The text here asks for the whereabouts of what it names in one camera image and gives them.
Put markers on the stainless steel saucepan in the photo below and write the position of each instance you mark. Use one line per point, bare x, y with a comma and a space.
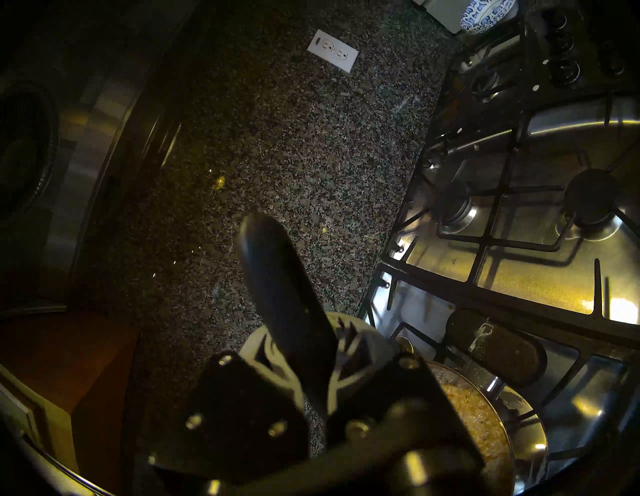
500, 355

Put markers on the white wall outlet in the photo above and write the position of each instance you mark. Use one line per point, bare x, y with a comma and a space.
333, 51

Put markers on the oatmeal in saucepan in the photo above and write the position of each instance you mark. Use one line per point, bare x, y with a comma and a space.
480, 430

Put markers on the stainless gas cooktop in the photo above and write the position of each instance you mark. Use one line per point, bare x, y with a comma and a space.
540, 270

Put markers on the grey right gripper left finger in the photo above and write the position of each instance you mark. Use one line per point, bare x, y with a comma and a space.
235, 420

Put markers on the stainless range hood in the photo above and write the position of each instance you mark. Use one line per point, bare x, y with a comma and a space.
85, 150

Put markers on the stack of blue patterned bowls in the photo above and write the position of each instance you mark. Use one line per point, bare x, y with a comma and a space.
487, 12

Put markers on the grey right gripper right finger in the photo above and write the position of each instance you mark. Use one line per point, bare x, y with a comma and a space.
400, 410

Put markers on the white toaster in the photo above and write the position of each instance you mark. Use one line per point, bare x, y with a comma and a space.
445, 12

